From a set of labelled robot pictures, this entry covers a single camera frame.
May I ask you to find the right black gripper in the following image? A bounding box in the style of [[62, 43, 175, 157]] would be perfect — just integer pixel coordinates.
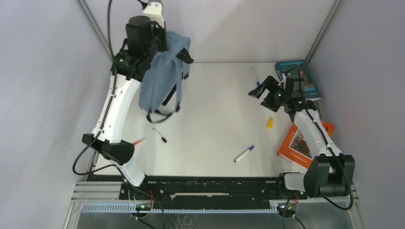
[[249, 75, 290, 112]]

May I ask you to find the teal Humor book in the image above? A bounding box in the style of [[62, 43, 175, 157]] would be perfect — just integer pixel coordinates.
[[275, 60, 321, 101]]

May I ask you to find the blue-grey student backpack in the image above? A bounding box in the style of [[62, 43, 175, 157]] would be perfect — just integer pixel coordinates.
[[139, 31, 194, 124]]

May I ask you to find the orange Good Morning book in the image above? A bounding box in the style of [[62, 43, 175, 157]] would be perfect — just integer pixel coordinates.
[[277, 120, 336, 169]]

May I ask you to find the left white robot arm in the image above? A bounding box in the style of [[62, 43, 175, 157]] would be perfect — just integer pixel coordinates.
[[82, 0, 168, 199]]

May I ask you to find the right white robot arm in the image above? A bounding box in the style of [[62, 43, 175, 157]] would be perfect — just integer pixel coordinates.
[[249, 76, 355, 198]]

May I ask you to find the white marker blue cap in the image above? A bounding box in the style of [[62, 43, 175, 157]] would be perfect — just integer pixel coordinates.
[[250, 67, 260, 86]]

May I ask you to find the yellow highlighter cap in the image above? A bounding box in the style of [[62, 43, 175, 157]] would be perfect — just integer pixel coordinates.
[[266, 117, 274, 129]]

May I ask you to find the white marker purple cap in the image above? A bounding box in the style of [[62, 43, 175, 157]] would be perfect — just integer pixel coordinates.
[[233, 145, 255, 163]]

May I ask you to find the white marker black cap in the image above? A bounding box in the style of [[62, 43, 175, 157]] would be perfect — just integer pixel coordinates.
[[152, 128, 167, 143]]

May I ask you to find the red pen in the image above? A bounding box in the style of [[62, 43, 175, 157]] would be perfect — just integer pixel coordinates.
[[133, 138, 146, 146]]

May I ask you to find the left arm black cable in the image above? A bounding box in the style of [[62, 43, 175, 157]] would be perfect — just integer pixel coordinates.
[[72, 0, 127, 177]]

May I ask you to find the left aluminium corner post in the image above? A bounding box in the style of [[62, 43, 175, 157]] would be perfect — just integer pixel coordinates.
[[75, 0, 113, 61]]

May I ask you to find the aluminium corner post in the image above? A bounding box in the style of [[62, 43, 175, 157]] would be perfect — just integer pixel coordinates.
[[75, 0, 113, 61], [305, 0, 344, 64]]

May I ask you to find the right aluminium corner post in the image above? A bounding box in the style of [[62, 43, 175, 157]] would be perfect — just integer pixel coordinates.
[[305, 0, 344, 64]]

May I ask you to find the black mounting rail base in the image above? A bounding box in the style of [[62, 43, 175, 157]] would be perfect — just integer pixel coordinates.
[[119, 176, 307, 211]]

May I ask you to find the white cable duct strip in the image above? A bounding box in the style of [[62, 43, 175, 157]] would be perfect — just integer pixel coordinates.
[[80, 202, 281, 214]]

